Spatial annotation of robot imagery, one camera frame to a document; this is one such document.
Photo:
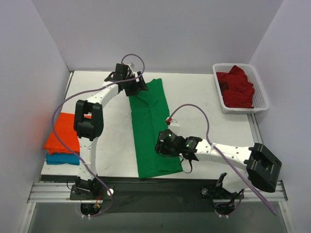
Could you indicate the aluminium frame rail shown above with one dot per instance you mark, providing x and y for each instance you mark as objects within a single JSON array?
[{"x": 58, "y": 183}]

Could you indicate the dark red t-shirt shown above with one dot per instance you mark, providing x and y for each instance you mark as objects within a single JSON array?
[{"x": 236, "y": 90}]

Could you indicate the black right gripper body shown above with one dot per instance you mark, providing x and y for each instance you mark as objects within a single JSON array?
[{"x": 162, "y": 147}]

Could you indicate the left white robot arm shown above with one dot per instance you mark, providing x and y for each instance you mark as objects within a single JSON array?
[{"x": 89, "y": 120}]

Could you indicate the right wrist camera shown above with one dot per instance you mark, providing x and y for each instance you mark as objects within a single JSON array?
[{"x": 174, "y": 126}]

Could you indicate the white plastic basket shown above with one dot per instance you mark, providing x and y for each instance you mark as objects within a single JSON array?
[{"x": 260, "y": 101}]

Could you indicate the folded blue t-shirt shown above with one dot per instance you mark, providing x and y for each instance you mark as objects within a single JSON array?
[{"x": 62, "y": 158}]

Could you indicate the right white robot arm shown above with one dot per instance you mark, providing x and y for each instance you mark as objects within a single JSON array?
[{"x": 256, "y": 164}]

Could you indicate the green t-shirt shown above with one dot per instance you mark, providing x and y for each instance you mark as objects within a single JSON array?
[{"x": 149, "y": 110}]

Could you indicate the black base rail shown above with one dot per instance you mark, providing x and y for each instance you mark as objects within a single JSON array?
[{"x": 155, "y": 197}]

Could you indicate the folded orange t-shirt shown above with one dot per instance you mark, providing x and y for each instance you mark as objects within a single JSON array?
[{"x": 65, "y": 130}]

